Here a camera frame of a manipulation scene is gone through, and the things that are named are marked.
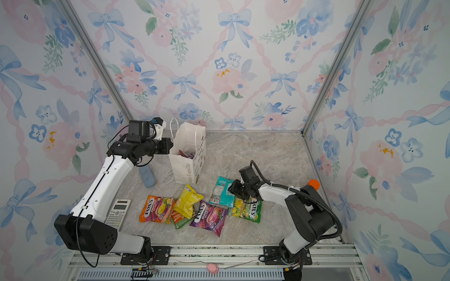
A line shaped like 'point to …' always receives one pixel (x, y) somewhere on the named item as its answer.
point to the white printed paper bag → (188, 150)
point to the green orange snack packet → (179, 220)
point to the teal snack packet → (221, 195)
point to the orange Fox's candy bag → (157, 209)
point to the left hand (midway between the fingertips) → (173, 142)
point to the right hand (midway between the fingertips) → (231, 189)
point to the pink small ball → (212, 267)
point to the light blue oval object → (147, 177)
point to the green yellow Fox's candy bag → (250, 209)
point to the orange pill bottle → (314, 182)
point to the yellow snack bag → (185, 202)
